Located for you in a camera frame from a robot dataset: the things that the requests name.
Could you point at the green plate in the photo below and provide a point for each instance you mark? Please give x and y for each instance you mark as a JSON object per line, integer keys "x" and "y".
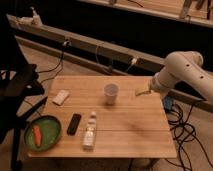
{"x": 50, "y": 128}

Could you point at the white spray bottle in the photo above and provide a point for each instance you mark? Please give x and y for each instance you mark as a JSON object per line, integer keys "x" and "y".
{"x": 36, "y": 18}

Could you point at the wooden table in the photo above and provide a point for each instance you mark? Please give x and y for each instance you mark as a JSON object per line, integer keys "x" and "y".
{"x": 134, "y": 127}

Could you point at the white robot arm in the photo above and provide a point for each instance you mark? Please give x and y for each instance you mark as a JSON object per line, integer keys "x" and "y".
{"x": 180, "y": 66}

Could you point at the orange carrot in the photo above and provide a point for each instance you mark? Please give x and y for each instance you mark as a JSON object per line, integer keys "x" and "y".
{"x": 37, "y": 135}

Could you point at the blue power adapter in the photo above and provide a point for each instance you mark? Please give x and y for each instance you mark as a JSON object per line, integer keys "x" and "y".
{"x": 167, "y": 104}

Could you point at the black remote control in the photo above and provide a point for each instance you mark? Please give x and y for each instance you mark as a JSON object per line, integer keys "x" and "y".
{"x": 73, "y": 125}

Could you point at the clear plastic bottle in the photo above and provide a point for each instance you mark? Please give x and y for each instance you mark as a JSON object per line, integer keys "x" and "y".
{"x": 90, "y": 132}

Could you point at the long metal rail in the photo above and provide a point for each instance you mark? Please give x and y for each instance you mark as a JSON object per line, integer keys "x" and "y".
{"x": 147, "y": 61}

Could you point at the black office chair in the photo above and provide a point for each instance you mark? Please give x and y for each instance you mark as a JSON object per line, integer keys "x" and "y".
{"x": 18, "y": 79}

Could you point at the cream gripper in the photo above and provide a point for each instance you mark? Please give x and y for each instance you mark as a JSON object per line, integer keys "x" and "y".
{"x": 142, "y": 91}

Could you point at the white paper cup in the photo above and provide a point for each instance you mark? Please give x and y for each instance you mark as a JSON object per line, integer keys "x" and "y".
{"x": 111, "y": 92}

